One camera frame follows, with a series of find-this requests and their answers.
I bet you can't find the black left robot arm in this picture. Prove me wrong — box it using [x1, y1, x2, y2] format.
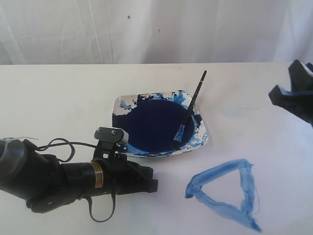
[0, 138, 158, 213]

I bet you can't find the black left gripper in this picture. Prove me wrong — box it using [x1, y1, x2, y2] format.
[92, 141, 158, 195]

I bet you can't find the black left camera cable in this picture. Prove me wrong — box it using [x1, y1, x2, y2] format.
[34, 138, 116, 223]

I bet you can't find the blue painted stroke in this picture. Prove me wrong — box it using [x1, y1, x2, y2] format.
[184, 159, 263, 233]

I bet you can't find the square plate with blue paint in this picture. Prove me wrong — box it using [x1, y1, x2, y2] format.
[112, 90, 209, 157]

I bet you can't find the white backdrop sheet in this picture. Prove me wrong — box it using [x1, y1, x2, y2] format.
[0, 0, 313, 65]

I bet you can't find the black paintbrush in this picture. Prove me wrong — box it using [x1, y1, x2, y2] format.
[172, 70, 207, 150]

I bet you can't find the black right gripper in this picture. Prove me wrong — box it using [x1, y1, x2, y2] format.
[268, 60, 313, 126]

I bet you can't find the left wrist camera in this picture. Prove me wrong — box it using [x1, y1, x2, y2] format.
[94, 127, 129, 144]

